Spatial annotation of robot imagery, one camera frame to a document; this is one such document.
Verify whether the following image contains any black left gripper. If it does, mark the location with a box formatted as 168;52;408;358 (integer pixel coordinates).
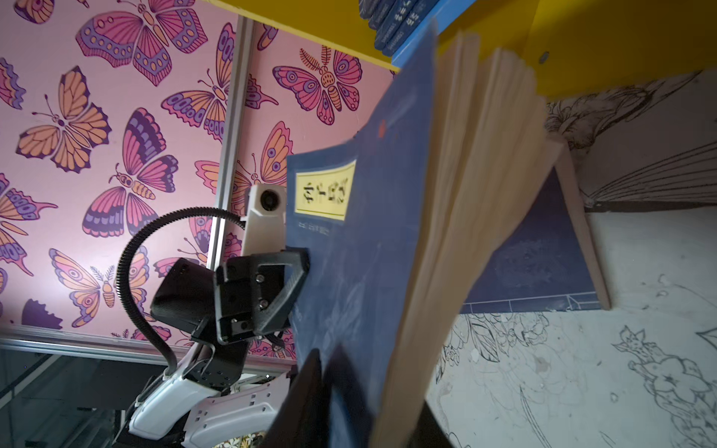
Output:
150;248;310;386

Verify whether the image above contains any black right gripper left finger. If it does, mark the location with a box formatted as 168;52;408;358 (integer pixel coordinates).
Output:
263;348;325;447

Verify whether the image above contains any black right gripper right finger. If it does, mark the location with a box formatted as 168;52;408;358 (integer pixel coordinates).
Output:
407;402;453;448

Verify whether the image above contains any navy book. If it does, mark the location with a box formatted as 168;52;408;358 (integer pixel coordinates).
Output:
287;34;559;447
358;0;439;57
460;151;612;314

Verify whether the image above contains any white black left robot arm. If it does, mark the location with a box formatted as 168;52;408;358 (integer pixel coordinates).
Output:
114;203;309;447

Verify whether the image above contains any yellow shelf with coloured boards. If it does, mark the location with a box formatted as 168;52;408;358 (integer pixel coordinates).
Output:
216;1;716;99

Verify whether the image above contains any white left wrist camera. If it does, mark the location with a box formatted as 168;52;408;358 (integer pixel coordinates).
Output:
241;184;287;257

